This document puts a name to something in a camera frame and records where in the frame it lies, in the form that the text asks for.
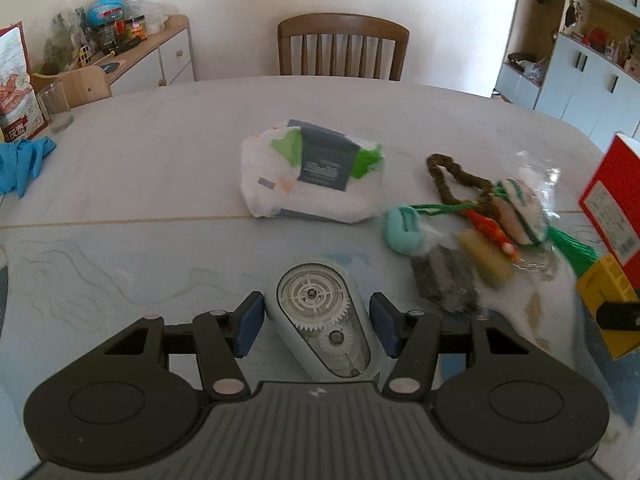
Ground orange label jar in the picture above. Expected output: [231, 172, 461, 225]
[122, 16, 148, 43]

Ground red and white cardboard box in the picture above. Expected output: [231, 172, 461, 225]
[578, 132, 640, 271]

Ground light blue correction tape dispenser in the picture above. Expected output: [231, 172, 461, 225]
[264, 256, 385, 382]

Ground beige rectangular block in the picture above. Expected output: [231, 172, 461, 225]
[459, 230, 515, 288]

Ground blue snack bag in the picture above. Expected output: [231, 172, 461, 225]
[87, 0, 126, 28]

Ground white wet wipes pack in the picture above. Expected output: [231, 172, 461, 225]
[240, 120, 386, 225]

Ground clear drinking glass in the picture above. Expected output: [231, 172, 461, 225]
[36, 81, 75, 134]

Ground light wooden chair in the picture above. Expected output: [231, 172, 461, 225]
[31, 65, 113, 111]

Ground light blue wall cabinet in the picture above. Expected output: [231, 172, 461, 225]
[495, 0, 640, 148]

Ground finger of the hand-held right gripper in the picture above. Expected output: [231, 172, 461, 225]
[597, 301, 640, 332]

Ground brown slatted wooden chair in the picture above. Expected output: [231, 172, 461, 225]
[277, 13, 411, 82]

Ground blue rubber gloves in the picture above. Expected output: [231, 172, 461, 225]
[0, 136, 57, 198]

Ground clear plastic wrapper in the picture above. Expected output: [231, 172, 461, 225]
[515, 150, 561, 211]

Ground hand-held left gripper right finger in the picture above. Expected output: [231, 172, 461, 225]
[369, 291, 538, 402]

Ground grey fluffy item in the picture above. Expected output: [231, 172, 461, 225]
[411, 245, 483, 313]

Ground dark glass jar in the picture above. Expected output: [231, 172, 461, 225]
[95, 22, 118, 53]

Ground orange small figure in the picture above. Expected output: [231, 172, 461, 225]
[467, 210, 518, 261]

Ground white wooden sideboard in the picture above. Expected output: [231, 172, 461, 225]
[30, 15, 195, 98]

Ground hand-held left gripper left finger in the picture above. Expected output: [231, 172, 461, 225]
[100, 291, 266, 402]

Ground small yellow box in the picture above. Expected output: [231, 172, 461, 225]
[575, 254, 640, 361]

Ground green white cat plush pendant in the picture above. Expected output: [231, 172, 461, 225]
[410, 177, 599, 277]

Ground red white printed bag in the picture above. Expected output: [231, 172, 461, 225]
[0, 21, 51, 143]

